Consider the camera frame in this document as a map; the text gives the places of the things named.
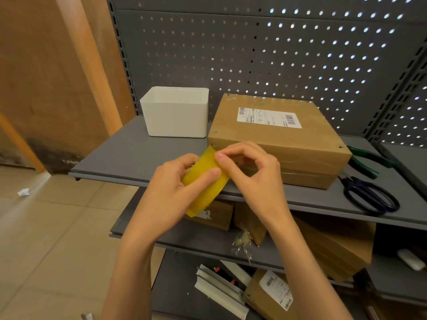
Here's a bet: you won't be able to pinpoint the person's left forearm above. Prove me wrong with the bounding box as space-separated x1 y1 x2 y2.
99 226 167 320

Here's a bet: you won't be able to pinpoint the grey neighbouring shelf rack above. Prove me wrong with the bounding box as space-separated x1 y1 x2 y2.
362 36 427 307

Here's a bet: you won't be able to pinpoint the white plastic block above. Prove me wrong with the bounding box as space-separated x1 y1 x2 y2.
396 248 423 272

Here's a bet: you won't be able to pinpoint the grey pegboard back panel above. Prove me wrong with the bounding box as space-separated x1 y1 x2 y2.
106 0 427 138

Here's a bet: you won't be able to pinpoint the white metal rails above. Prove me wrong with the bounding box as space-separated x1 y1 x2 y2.
194 261 253 320

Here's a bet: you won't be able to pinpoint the narrow brown cardboard box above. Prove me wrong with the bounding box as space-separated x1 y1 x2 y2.
233 202 268 247

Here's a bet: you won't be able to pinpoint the small brown cardboard box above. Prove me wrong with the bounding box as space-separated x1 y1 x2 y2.
184 198 235 232

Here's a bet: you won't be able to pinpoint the green-handled pliers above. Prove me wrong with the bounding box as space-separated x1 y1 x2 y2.
346 145 396 180

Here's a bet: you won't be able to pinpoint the person's right hand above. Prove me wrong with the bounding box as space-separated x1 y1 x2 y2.
215 141 294 228

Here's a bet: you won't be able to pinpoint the black scissors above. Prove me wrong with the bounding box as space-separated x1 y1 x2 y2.
338 175 400 216

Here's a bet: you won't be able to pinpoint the person's right forearm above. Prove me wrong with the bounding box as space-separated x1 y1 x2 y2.
265 210 355 320

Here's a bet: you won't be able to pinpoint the cardboard box with white label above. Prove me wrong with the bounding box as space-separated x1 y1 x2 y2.
243 268 301 320

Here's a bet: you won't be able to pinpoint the clear plastic bag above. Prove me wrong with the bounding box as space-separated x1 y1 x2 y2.
232 229 255 265

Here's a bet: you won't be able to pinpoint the white plastic bin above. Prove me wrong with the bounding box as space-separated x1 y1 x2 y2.
140 86 210 138

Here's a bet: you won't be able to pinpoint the tilted brown cardboard box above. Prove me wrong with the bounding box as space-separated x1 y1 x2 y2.
293 212 377 283

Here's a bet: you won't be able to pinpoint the yellow tape roll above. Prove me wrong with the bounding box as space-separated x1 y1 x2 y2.
181 146 233 218

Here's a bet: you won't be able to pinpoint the person's left hand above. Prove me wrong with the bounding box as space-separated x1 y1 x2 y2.
131 153 223 239

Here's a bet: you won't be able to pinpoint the light wooden post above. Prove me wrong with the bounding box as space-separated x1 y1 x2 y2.
54 0 123 138

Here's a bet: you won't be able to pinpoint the large labelled cardboard box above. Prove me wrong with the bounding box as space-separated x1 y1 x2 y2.
207 93 353 190

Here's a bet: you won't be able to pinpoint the slanted wooden beam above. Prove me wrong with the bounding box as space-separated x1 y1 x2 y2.
0 111 46 174

